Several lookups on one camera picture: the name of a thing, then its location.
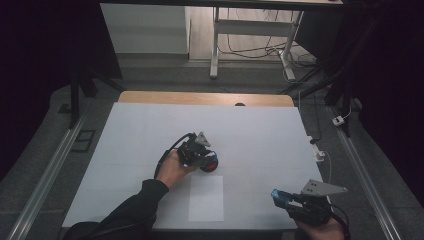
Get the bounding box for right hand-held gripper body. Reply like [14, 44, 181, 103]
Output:
[286, 179, 349, 228]

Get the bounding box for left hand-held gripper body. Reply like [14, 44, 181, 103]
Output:
[176, 131, 214, 168]

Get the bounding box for round red ink pad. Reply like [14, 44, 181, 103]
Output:
[199, 156, 220, 173]

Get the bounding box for white paper sheet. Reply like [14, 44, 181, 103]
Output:
[187, 175, 225, 223]

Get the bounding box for person's right hand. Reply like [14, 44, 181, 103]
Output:
[294, 214, 346, 240]

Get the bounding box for person's left hand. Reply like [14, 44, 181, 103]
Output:
[155, 148, 198, 190]

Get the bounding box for white table cover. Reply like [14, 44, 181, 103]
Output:
[62, 101, 324, 232]

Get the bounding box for white power strip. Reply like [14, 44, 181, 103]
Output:
[305, 134, 327, 164]

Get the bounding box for black floor frames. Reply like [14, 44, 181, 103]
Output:
[70, 129, 97, 154]

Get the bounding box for black stand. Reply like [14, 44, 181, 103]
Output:
[67, 61, 127, 130]
[279, 13, 359, 138]

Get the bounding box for white cabinet panel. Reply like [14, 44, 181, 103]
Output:
[100, 3, 192, 55]

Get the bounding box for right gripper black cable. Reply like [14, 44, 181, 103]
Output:
[329, 202, 352, 240]

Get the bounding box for aluminium rail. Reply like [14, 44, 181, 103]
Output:
[327, 106, 403, 240]
[6, 114, 88, 240]

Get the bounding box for black floor cables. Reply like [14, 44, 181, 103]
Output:
[218, 8, 318, 86]

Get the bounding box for white desk frame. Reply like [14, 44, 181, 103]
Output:
[209, 6, 305, 82]

